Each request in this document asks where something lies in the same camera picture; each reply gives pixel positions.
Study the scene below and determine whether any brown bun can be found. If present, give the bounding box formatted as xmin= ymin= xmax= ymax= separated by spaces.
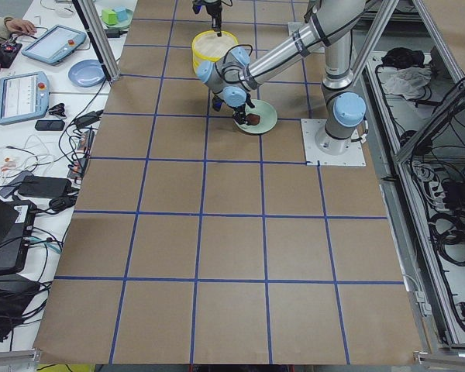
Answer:
xmin=246 ymin=113 xmax=260 ymax=126

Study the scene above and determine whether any yellow steamer top layer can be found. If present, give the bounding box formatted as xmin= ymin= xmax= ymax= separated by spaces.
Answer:
xmin=191 ymin=30 xmax=239 ymax=64

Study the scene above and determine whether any person hand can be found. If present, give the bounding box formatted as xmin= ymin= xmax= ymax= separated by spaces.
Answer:
xmin=5 ymin=18 xmax=36 ymax=35

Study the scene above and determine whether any green plate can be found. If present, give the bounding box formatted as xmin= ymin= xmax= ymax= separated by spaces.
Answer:
xmin=234 ymin=99 xmax=277 ymax=135

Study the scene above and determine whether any blue foam cube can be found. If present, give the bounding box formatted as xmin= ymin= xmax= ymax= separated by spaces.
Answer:
xmin=112 ymin=6 xmax=129 ymax=22

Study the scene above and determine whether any green bowl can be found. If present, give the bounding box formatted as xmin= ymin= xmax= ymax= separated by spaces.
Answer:
xmin=101 ymin=7 xmax=133 ymax=29

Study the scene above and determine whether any green foam cube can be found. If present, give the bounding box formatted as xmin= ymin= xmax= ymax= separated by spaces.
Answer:
xmin=101 ymin=9 xmax=118 ymax=26

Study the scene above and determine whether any blue plate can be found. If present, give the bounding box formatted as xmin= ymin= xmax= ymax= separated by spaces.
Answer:
xmin=67 ymin=60 xmax=105 ymax=88

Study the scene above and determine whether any black power adapter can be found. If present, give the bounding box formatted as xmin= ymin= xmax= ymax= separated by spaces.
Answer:
xmin=74 ymin=111 xmax=103 ymax=129

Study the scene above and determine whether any upper teach pendant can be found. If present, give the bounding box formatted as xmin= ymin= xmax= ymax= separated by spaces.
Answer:
xmin=22 ymin=25 xmax=87 ymax=65

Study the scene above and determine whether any teach pendant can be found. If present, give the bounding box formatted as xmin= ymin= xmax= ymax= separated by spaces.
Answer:
xmin=22 ymin=25 xmax=87 ymax=65
xmin=0 ymin=71 xmax=50 ymax=125

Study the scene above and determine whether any white cloth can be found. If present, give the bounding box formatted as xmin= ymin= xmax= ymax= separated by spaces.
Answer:
xmin=383 ymin=67 xmax=432 ymax=100

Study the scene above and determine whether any black smartphone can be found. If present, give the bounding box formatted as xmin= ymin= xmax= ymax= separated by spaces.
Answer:
xmin=35 ymin=119 xmax=65 ymax=132

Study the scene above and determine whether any lower teach pendant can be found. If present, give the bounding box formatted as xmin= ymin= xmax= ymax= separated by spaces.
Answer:
xmin=0 ymin=71 xmax=50 ymax=125

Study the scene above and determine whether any large black power brick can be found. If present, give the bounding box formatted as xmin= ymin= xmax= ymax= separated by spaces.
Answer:
xmin=18 ymin=176 xmax=71 ymax=198

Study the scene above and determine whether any black laptop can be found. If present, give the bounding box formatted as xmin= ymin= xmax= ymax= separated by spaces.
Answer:
xmin=0 ymin=199 xmax=36 ymax=275

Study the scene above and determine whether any aluminium frame post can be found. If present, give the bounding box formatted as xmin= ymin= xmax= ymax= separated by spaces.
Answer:
xmin=73 ymin=0 xmax=120 ymax=84

